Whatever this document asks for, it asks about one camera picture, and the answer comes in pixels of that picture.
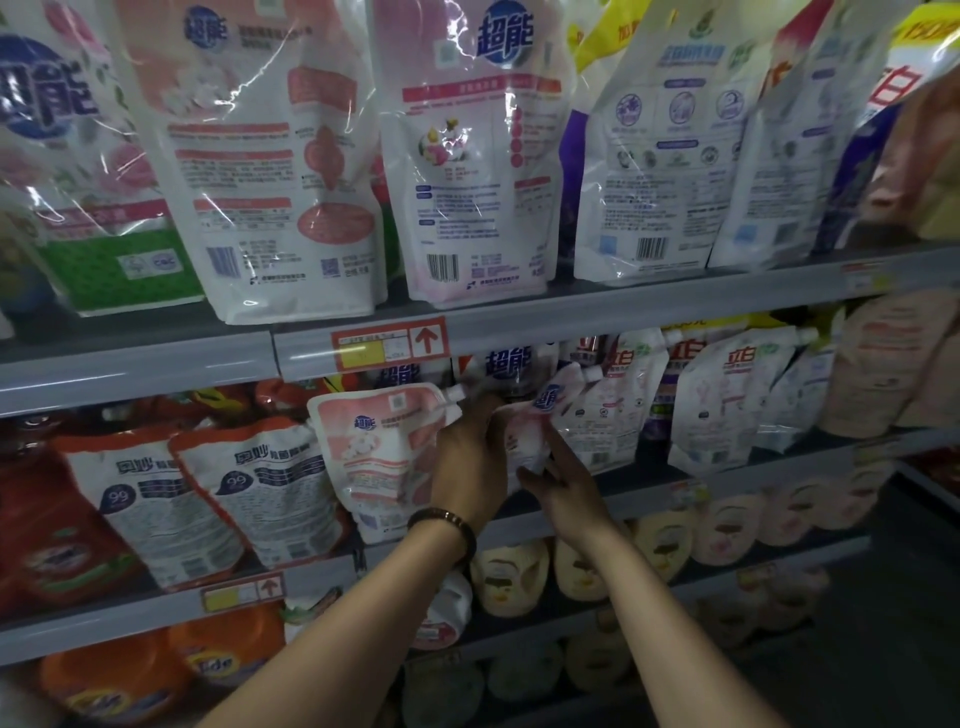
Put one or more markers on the rose green detergent pouches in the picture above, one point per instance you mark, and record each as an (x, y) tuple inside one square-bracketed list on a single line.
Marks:
[(75, 180)]

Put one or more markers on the grey metal shelf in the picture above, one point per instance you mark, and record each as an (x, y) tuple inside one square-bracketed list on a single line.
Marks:
[(135, 360)]

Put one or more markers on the person's right forearm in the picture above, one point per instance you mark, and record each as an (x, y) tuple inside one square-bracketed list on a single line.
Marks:
[(675, 645)]

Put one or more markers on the person's right hand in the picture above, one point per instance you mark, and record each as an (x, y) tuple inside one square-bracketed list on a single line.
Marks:
[(570, 495)]

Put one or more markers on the row of pale round packs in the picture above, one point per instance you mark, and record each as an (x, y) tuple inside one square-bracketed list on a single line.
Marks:
[(525, 668)]

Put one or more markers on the row of red detergent bottles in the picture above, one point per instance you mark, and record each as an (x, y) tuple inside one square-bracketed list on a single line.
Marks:
[(53, 540)]

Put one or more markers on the red-framed price tag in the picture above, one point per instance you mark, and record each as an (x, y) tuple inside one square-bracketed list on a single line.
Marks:
[(390, 345), (243, 593)]

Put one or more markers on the row of pale yellow bottles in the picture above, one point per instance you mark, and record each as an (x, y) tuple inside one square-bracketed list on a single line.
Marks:
[(720, 525)]

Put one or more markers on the white green-label bottle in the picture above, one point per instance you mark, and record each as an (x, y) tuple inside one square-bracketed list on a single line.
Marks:
[(443, 612)]

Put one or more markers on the person's left hand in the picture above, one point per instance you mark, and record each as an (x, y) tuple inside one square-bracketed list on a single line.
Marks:
[(477, 458)]

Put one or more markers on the person's left forearm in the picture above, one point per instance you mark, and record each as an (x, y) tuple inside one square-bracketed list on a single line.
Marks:
[(345, 645)]

